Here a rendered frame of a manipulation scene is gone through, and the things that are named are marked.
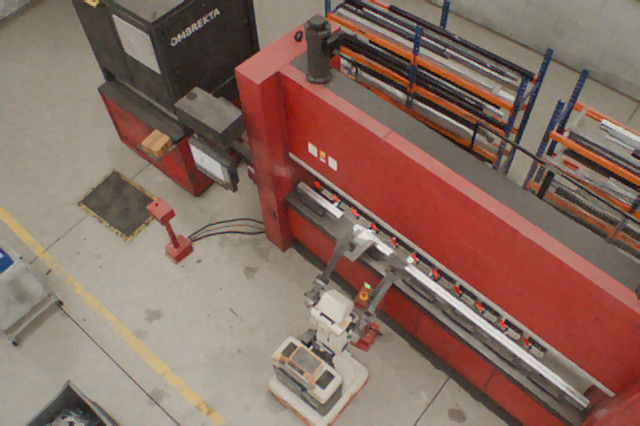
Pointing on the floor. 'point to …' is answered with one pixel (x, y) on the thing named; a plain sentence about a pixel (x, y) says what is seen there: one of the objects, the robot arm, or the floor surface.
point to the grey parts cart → (20, 293)
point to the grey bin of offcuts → (71, 410)
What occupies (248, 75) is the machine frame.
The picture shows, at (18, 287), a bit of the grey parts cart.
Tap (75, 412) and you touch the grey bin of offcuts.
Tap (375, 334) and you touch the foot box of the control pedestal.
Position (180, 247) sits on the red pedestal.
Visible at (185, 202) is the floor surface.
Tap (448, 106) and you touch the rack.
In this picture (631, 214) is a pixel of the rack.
